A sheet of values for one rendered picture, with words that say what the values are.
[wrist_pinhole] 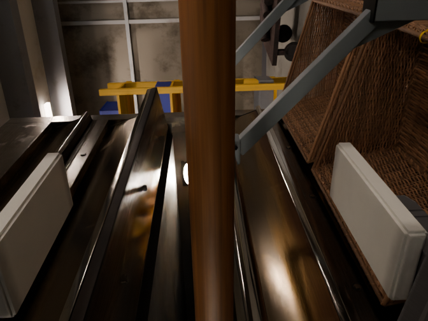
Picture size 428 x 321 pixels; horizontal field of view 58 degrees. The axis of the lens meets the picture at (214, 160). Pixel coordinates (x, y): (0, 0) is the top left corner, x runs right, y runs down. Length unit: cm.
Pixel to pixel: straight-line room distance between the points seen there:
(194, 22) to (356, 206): 12
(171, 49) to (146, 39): 46
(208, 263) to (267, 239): 78
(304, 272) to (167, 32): 649
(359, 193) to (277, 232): 89
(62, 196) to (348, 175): 13
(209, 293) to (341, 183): 14
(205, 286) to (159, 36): 697
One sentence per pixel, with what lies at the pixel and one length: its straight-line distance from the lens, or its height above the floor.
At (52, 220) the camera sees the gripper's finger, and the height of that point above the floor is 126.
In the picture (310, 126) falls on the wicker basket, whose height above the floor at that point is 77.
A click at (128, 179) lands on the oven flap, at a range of 102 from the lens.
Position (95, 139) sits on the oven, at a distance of 166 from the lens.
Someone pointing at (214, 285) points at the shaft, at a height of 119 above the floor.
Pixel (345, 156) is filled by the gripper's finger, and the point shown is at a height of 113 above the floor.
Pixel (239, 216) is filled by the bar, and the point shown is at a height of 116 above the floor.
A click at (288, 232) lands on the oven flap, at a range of 104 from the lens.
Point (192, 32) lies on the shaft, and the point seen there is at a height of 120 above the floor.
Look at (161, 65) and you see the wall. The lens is 726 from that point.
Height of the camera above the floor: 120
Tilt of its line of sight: 1 degrees down
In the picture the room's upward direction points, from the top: 92 degrees counter-clockwise
